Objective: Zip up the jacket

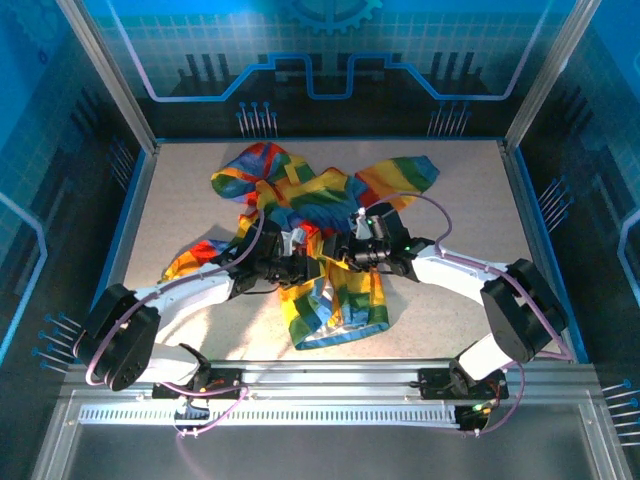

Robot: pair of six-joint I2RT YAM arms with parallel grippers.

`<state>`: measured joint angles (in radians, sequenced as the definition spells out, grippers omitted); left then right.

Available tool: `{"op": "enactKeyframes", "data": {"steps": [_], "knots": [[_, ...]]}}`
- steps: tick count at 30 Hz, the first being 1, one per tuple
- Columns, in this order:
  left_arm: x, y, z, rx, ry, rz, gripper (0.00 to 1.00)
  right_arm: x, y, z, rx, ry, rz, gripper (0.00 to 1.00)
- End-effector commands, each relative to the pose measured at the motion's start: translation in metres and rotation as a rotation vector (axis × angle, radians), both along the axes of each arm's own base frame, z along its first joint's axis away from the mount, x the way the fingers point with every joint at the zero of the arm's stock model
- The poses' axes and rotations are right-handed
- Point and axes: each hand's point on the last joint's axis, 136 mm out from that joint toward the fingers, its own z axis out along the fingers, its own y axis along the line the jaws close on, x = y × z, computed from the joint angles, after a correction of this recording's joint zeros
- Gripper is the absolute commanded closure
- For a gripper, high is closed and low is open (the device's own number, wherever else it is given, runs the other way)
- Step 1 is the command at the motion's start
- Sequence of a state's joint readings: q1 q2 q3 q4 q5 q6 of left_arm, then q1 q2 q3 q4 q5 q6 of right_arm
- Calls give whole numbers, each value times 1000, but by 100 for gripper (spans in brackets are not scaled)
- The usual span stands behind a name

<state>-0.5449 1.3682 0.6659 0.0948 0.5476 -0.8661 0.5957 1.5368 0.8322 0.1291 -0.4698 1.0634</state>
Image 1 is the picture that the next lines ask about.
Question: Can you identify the aluminium frame post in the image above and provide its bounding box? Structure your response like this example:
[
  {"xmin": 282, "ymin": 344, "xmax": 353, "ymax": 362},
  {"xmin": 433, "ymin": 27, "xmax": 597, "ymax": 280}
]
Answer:
[
  {"xmin": 501, "ymin": 0, "xmax": 602, "ymax": 151},
  {"xmin": 53, "ymin": 0, "xmax": 162, "ymax": 154}
]

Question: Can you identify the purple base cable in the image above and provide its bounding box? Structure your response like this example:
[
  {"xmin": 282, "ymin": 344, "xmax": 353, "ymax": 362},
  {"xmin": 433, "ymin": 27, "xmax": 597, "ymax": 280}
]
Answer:
[
  {"xmin": 459, "ymin": 359, "xmax": 527, "ymax": 437},
  {"xmin": 159, "ymin": 382, "xmax": 250, "ymax": 440}
]

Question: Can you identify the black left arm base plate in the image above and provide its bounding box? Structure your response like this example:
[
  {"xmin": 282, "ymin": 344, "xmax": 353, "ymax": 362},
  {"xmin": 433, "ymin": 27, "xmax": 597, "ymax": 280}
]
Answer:
[{"xmin": 151, "ymin": 366, "xmax": 247, "ymax": 401}]

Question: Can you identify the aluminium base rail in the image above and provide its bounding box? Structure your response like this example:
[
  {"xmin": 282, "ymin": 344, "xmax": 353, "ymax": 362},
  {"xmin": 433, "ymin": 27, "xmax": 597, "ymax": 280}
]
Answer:
[{"xmin": 63, "ymin": 356, "xmax": 597, "ymax": 392}]

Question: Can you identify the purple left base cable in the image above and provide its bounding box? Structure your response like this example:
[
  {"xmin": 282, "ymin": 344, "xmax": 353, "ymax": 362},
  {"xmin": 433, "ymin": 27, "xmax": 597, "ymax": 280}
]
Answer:
[{"xmin": 159, "ymin": 382, "xmax": 250, "ymax": 440}]

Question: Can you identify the rainbow colour-block jacket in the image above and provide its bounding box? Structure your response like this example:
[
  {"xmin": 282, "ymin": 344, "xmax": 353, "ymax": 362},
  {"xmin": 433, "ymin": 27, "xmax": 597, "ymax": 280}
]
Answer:
[{"xmin": 160, "ymin": 141, "xmax": 441, "ymax": 352}]

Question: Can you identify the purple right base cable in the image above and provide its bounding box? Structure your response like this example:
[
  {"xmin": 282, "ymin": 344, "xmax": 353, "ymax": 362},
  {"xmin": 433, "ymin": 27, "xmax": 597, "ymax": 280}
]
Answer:
[{"xmin": 459, "ymin": 359, "xmax": 527, "ymax": 437}]

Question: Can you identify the white slotted cable duct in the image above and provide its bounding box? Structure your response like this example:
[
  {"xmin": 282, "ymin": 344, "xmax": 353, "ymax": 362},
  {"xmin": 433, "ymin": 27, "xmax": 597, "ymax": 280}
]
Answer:
[{"xmin": 78, "ymin": 402, "xmax": 462, "ymax": 429}]

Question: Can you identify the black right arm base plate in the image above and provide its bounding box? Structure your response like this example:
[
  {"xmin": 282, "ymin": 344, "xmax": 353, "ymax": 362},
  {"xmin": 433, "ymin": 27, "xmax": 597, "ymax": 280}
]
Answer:
[{"xmin": 417, "ymin": 366, "xmax": 510, "ymax": 401}]

